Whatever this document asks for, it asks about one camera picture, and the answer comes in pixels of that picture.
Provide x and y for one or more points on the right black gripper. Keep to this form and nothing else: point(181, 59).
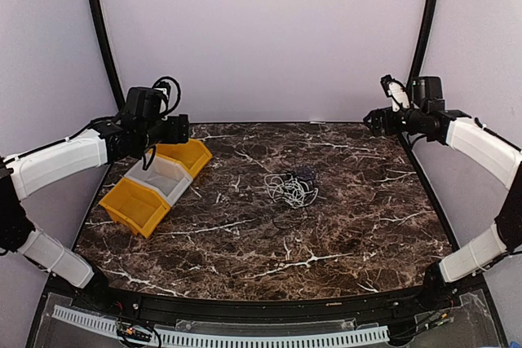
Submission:
point(377, 115)

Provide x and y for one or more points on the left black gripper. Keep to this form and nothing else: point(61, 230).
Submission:
point(179, 129)

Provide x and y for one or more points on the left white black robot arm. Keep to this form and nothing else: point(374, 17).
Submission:
point(146, 120)

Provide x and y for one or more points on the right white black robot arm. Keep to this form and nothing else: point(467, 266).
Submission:
point(420, 110)

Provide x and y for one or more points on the yellow bin near back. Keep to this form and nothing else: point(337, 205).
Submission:
point(193, 155)

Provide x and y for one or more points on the yellow bin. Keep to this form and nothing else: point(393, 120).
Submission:
point(193, 155)
point(135, 206)

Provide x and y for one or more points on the white plastic bin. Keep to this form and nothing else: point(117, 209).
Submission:
point(166, 177)

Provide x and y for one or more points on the yellow bin near front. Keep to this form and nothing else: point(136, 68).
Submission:
point(135, 206)

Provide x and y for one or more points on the small circuit board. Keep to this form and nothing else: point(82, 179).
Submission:
point(133, 332)

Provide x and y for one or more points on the right black frame post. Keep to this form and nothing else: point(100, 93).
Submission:
point(423, 38)

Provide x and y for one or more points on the black frame post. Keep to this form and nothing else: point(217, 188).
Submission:
point(106, 52)
point(423, 38)

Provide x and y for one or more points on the black front rail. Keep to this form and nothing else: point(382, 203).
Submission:
point(385, 308)

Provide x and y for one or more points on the left black frame post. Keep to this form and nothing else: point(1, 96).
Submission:
point(106, 52)

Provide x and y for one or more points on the white slotted cable duct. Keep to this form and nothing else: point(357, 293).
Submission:
point(206, 334)

